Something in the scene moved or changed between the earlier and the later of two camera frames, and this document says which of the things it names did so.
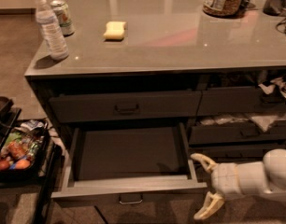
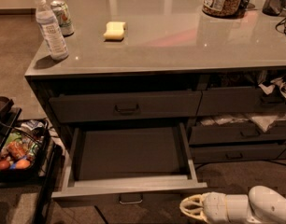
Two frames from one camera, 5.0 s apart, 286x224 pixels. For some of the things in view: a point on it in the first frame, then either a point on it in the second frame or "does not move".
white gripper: (227, 178) -> (214, 206)
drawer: (138, 164) does not move
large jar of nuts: (223, 0) does not move
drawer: (236, 153) does not move
